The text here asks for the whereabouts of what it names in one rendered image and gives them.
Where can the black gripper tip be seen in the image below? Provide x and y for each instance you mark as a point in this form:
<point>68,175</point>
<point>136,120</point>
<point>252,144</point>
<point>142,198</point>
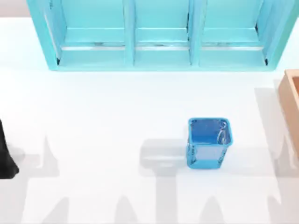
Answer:
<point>5,161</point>

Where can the blue square plant pot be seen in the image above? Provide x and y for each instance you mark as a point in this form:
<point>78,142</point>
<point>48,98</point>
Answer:
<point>205,151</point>

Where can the light blue rack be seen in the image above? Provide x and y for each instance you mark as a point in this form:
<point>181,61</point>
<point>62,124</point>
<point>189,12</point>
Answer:
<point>130,23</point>

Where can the salmon-coloured shallow box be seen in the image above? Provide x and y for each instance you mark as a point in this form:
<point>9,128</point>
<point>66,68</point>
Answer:
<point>288,98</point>

